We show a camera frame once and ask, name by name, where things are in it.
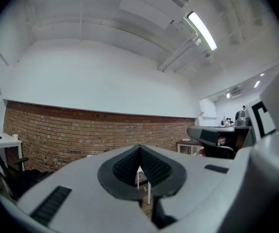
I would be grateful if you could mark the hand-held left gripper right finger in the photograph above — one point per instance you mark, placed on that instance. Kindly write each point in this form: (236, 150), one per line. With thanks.
(193, 178)

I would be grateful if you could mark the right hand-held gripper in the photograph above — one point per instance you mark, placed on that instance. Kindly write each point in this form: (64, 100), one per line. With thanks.
(270, 178)

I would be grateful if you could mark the white ceiling duct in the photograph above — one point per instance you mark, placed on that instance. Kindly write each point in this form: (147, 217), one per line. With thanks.
(151, 7)

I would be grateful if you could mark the long ceiling light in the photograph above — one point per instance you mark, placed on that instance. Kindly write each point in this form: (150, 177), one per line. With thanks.
(202, 30)

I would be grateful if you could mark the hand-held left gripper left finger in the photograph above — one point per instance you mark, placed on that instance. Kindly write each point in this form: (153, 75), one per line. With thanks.
(86, 178)

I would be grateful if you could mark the black armchair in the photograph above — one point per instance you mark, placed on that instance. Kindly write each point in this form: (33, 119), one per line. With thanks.
(219, 152)

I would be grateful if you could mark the black office chair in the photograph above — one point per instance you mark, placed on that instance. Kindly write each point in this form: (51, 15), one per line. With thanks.
(30, 178)

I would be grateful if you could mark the white side table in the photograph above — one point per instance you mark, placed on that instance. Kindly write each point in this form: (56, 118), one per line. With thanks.
(7, 141)

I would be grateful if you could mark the white mug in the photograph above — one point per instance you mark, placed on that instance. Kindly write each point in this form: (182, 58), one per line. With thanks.
(14, 137)

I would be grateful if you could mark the low white cabinet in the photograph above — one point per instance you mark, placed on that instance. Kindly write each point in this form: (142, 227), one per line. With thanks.
(188, 148)

